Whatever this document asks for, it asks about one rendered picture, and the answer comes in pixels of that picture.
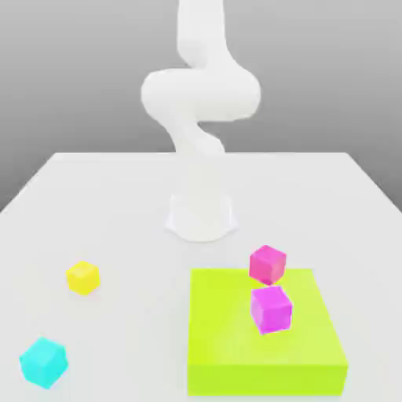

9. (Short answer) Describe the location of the small pink cube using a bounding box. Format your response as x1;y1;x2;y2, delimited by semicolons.
248;244;287;286

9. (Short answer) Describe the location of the large lime green box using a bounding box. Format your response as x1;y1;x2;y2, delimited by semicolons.
187;267;349;397

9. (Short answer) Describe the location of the small yellow cube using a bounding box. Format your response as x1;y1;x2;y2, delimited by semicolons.
65;260;101;297

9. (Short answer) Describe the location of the small magenta cube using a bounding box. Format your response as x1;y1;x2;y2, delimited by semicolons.
250;285;294;336

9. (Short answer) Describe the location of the small cyan cube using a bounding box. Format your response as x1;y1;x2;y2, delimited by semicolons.
18;336;69;391

